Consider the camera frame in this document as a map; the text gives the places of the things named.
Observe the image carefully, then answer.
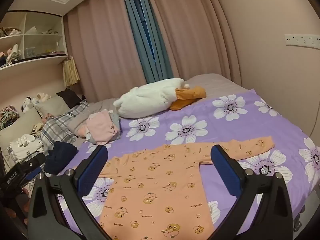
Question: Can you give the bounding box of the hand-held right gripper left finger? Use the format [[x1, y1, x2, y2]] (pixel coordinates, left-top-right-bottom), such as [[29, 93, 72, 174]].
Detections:
[[27, 144, 118, 240]]

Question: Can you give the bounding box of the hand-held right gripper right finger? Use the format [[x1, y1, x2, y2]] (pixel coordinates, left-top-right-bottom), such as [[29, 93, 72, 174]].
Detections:
[[210, 144, 293, 240]]

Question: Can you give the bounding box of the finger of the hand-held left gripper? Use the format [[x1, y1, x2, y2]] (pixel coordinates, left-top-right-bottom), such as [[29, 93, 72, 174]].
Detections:
[[25, 167, 42, 182], [20, 153, 47, 174]]

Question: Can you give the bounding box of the orange printed baby shirt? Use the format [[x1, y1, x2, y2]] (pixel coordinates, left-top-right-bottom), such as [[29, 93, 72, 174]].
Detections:
[[99, 135, 275, 240]]

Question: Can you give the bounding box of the white clothes pile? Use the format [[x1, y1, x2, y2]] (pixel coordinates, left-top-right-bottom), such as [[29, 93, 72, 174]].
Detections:
[[9, 134, 45, 160]]

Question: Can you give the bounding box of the navy dark cloth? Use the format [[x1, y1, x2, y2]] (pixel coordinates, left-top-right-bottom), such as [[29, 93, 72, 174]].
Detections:
[[44, 141, 78, 174]]

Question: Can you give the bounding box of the beige patterned small garment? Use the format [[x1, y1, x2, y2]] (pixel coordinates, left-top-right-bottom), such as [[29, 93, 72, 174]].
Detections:
[[31, 121, 47, 137]]

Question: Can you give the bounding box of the beige cushion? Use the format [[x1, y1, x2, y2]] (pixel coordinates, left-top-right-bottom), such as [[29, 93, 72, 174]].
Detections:
[[35, 95, 70, 118], [0, 107, 43, 150]]

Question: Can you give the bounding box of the purple floral blanket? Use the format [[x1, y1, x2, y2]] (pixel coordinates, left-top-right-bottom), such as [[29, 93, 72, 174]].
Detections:
[[56, 88, 320, 240]]

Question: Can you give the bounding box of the taupe pillow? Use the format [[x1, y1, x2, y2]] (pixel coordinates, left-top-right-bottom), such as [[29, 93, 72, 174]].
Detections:
[[66, 115, 91, 138]]

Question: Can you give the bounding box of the floral fabric bundle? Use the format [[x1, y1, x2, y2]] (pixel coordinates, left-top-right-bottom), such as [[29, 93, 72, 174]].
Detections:
[[0, 105, 20, 130]]

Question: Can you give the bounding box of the black and white dog plush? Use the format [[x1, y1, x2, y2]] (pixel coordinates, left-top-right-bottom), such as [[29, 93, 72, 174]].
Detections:
[[20, 97, 34, 113]]

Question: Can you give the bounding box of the dark brown cushion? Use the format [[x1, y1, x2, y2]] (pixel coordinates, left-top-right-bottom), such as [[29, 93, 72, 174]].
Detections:
[[55, 88, 85, 109]]

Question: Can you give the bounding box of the bed with taupe sheet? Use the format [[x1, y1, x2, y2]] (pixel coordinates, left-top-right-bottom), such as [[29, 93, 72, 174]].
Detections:
[[64, 73, 253, 150]]

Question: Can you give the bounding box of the white duck plush toy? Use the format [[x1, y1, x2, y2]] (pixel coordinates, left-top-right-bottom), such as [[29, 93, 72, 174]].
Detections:
[[113, 78, 207, 119]]

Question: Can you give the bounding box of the yellow small curtain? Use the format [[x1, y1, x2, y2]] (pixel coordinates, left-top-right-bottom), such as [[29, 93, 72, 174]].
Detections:
[[62, 56, 81, 87]]

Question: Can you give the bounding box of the plush toy on shelf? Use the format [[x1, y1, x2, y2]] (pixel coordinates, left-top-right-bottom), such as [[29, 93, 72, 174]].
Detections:
[[5, 44, 22, 64]]

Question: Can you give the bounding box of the blue-grey curtain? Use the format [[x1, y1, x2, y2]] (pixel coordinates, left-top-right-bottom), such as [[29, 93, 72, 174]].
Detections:
[[120, 0, 174, 83]]

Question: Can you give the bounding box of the white shelf unit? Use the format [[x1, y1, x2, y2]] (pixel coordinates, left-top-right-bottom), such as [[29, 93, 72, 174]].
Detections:
[[0, 10, 69, 80]]

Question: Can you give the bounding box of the pink curtain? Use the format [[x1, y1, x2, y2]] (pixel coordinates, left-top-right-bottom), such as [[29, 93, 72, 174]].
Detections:
[[141, 0, 242, 87], [63, 0, 148, 103]]

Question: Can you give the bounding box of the white wall socket strip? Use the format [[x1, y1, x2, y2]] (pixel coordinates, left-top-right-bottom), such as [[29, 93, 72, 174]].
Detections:
[[284, 34, 320, 47]]

